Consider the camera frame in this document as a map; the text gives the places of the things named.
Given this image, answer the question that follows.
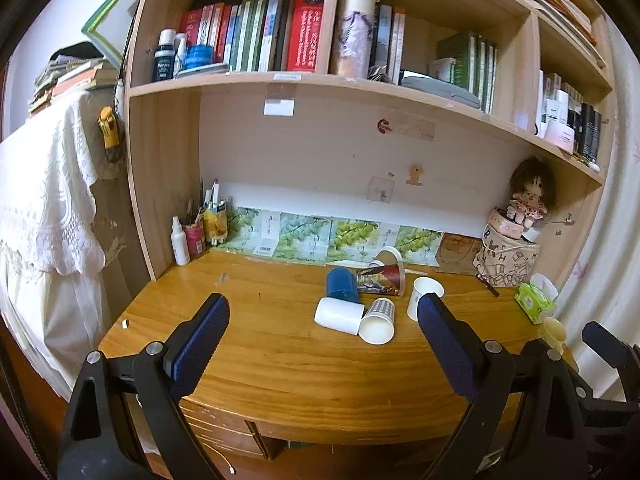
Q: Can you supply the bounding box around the cream ceramic mug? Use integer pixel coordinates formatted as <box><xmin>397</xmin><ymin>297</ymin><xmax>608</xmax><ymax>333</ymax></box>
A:
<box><xmin>538</xmin><ymin>316</ymin><xmax>566</xmax><ymax>356</ymax></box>

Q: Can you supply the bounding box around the blue paper cup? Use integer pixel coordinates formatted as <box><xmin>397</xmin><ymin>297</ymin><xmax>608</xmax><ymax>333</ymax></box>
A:
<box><xmin>326</xmin><ymin>266</ymin><xmax>360</xmax><ymax>304</ymax></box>

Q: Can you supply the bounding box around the plain white paper cup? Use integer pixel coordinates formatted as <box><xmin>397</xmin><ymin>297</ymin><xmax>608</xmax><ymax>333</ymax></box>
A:
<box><xmin>314</xmin><ymin>297</ymin><xmax>364</xmax><ymax>335</ymax></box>

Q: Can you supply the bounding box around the black pen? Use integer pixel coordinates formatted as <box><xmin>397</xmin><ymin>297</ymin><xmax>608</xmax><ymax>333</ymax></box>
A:
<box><xmin>476</xmin><ymin>274</ymin><xmax>500</xmax><ymax>297</ymax></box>

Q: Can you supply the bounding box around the white paper cup upright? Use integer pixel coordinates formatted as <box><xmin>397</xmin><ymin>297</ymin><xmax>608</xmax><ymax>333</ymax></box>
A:
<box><xmin>406</xmin><ymin>276</ymin><xmax>446</xmax><ymax>322</ymax></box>

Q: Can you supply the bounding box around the white lace cloth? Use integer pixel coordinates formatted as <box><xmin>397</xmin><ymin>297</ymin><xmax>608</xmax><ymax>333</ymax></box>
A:
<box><xmin>1</xmin><ymin>91</ymin><xmax>110</xmax><ymax>400</ymax></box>

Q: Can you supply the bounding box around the letter print storage bag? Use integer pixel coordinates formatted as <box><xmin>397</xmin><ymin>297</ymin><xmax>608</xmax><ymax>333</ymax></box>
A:
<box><xmin>473</xmin><ymin>226</ymin><xmax>540</xmax><ymax>287</ymax></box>

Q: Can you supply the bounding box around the red small can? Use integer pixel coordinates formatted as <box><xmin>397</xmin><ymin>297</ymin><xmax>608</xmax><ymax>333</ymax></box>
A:
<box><xmin>184</xmin><ymin>222</ymin><xmax>206</xmax><ymax>258</ymax></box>

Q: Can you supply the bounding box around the green tissue pack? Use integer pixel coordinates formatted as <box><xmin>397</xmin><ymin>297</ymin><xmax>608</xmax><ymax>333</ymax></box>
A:
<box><xmin>514</xmin><ymin>273</ymin><xmax>559</xmax><ymax>325</ymax></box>

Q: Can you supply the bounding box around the yellow hanging tool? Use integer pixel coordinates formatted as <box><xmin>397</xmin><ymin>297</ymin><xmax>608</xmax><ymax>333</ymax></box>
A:
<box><xmin>98</xmin><ymin>106</ymin><xmax>120</xmax><ymax>150</ymax></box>

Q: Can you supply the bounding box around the dark ink bottle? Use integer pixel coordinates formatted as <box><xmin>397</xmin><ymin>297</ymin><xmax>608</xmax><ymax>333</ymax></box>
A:
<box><xmin>152</xmin><ymin>28</ymin><xmax>176</xmax><ymax>82</ymax></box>

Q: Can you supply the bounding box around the brown kraft paper cup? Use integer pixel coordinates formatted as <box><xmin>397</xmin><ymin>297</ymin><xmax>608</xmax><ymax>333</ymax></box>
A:
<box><xmin>368</xmin><ymin>246</ymin><xmax>404</xmax><ymax>268</ymax></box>

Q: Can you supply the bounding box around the pink floral cylinder tube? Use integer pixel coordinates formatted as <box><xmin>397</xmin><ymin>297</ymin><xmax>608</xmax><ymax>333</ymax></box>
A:
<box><xmin>330</xmin><ymin>0</ymin><xmax>375</xmax><ymax>79</ymax></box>

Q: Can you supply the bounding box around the white spray bottle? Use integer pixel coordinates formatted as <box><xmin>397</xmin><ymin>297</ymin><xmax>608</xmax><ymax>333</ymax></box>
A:
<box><xmin>170</xmin><ymin>216</ymin><xmax>190</xmax><ymax>266</ymax></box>

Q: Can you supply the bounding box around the red dictionary book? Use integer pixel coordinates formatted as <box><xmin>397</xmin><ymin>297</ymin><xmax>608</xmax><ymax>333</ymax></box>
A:
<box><xmin>286</xmin><ymin>0</ymin><xmax>323</xmax><ymax>73</ymax></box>

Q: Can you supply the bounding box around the brown haired rag doll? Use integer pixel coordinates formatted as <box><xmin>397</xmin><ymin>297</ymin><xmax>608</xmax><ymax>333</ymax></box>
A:
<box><xmin>506</xmin><ymin>156</ymin><xmax>556</xmax><ymax>231</ymax></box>

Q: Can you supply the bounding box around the gripper body right gripper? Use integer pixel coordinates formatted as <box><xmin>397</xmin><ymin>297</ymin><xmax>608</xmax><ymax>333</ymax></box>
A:
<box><xmin>568</xmin><ymin>344</ymin><xmax>639</xmax><ymax>474</ymax></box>

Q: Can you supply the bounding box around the white curtain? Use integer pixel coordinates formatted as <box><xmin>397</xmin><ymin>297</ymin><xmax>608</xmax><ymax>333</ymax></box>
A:
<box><xmin>554</xmin><ymin>14</ymin><xmax>640</xmax><ymax>401</ymax></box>

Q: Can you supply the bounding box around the dark printed paper cup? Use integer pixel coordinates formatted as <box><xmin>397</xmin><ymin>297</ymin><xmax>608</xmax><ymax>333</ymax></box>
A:
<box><xmin>356</xmin><ymin>263</ymin><xmax>406</xmax><ymax>297</ymax></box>

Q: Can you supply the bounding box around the grey flat pouch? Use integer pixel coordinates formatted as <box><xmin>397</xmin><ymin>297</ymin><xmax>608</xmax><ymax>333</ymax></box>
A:
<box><xmin>399</xmin><ymin>70</ymin><xmax>480</xmax><ymax>110</ymax></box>

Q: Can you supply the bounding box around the wooden bookshelf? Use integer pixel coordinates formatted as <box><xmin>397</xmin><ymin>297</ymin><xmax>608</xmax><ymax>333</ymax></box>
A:
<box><xmin>126</xmin><ymin>0</ymin><xmax>615</xmax><ymax>285</ymax></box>

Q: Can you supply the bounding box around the grey checkered paper cup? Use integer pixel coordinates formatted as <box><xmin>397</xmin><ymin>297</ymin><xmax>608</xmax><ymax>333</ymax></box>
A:
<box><xmin>358</xmin><ymin>298</ymin><xmax>395</xmax><ymax>346</ymax></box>

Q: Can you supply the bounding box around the pink small box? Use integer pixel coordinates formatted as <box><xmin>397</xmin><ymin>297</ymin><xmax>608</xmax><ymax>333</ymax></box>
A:
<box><xmin>488</xmin><ymin>208</ymin><xmax>524</xmax><ymax>240</ymax></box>

